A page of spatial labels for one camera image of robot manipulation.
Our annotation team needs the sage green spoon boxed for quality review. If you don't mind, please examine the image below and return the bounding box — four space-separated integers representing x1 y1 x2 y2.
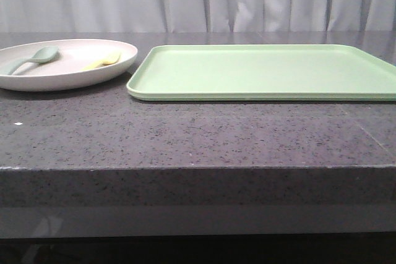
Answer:
1 46 59 75

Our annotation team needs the light green tray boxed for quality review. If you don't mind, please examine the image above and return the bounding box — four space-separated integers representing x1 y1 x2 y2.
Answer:
126 45 395 101

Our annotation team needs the yellow plastic fork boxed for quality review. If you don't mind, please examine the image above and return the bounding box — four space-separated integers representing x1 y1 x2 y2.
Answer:
81 51 121 71

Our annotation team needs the white round plate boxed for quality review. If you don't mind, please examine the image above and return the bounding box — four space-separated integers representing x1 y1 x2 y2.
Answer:
1 39 138 92

